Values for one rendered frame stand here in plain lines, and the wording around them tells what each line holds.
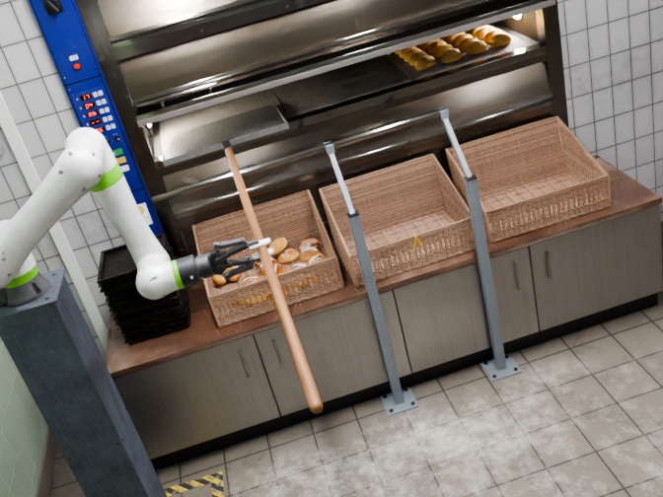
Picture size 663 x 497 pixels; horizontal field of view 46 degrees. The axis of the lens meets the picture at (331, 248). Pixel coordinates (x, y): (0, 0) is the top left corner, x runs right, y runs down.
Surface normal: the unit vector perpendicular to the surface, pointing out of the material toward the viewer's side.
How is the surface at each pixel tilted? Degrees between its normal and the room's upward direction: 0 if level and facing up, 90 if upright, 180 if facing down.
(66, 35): 90
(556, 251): 90
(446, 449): 0
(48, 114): 90
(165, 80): 70
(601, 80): 90
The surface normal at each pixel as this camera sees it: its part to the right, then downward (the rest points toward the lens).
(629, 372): -0.23, -0.85
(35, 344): 0.17, 0.44
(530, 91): 0.12, 0.11
